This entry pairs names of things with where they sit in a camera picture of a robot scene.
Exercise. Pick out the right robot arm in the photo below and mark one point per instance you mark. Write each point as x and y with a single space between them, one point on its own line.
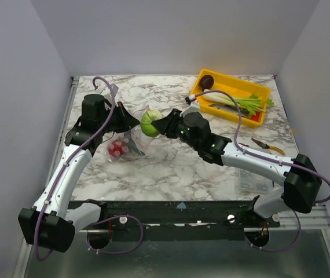
297 180

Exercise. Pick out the silver fish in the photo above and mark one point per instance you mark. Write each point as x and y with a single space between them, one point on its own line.
230 109

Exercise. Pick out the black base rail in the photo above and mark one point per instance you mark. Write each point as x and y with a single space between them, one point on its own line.
182 221

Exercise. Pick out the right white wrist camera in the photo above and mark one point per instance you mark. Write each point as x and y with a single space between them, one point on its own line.
193 105

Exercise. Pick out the aluminium frame rail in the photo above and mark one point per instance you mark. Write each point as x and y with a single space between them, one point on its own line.
64 123

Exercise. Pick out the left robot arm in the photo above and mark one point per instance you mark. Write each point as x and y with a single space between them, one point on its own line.
49 223

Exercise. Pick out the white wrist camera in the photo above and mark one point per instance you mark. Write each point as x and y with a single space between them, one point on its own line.
109 92
193 105

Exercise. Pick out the green celery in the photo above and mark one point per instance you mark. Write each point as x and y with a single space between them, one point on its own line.
253 104

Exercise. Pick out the yellow handled pliers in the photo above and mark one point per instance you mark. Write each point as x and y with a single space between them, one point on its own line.
267 146

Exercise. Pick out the white green leek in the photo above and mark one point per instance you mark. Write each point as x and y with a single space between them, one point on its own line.
218 98

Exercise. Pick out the dark red beet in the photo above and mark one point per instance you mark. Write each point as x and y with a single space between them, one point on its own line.
206 82

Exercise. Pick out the clear plastic screw box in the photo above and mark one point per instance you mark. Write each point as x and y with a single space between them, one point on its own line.
253 183

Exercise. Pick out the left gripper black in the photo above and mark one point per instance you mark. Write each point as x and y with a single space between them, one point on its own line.
128 120

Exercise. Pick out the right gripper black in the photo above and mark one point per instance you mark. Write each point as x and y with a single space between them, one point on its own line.
173 121

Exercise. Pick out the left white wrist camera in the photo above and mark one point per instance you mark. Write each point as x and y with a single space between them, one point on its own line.
109 92

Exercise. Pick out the green cabbage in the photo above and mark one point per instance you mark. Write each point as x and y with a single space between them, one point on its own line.
146 122

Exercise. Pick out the yellow plastic tray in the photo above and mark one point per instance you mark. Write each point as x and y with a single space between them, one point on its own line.
234 88

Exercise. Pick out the red chili pepper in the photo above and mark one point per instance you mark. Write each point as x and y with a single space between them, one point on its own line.
256 117

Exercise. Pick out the clear pink zip top bag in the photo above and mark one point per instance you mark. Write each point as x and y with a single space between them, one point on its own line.
137 142

